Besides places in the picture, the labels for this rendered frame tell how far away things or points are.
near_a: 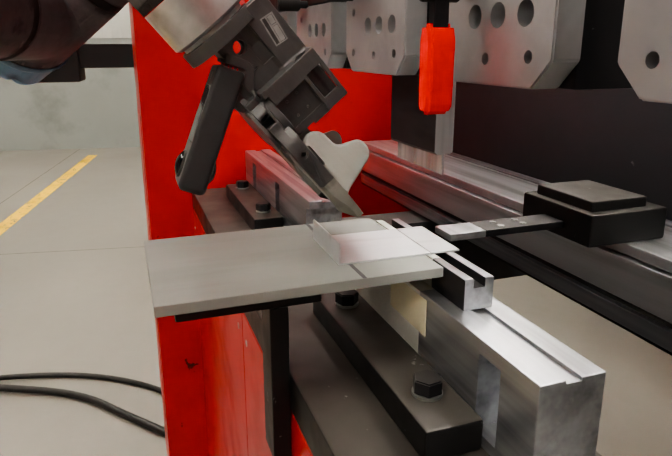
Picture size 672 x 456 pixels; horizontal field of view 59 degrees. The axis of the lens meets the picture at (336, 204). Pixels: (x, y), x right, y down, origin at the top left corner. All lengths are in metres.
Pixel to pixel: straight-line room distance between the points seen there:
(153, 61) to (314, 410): 0.99
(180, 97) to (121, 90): 6.33
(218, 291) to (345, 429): 0.17
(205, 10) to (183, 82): 0.91
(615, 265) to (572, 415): 0.31
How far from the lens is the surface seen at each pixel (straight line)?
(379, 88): 1.54
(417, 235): 0.66
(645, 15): 0.34
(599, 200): 0.73
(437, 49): 0.44
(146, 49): 1.40
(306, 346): 0.69
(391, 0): 0.59
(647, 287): 0.74
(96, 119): 7.82
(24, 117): 8.03
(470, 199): 0.99
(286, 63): 0.54
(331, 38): 0.75
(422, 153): 0.62
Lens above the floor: 1.20
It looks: 15 degrees down
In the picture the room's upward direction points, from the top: straight up
